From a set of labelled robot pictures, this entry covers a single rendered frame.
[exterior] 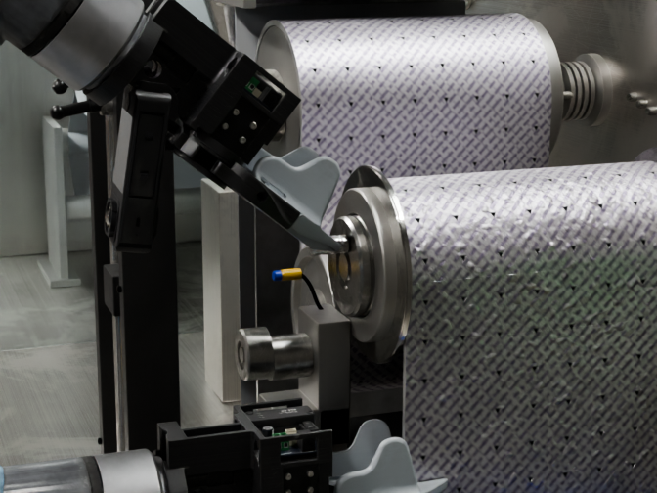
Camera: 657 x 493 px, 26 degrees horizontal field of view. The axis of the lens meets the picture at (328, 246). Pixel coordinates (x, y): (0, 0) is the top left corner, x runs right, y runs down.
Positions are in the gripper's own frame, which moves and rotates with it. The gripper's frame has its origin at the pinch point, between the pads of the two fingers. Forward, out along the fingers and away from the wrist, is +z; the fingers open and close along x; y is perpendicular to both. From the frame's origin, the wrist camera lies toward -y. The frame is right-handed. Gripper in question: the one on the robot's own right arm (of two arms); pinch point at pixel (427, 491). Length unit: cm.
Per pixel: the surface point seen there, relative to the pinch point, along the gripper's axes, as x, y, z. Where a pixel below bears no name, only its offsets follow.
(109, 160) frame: 43.5, 18.1, -14.8
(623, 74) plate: 25.8, 26.6, 30.1
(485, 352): -0.3, 10.4, 4.3
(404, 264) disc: -0.9, 17.7, -2.5
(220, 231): 74, 3, 4
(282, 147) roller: 29.5, 21.0, -1.9
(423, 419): -0.3, 5.8, -0.5
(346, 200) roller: 8.3, 20.5, -3.4
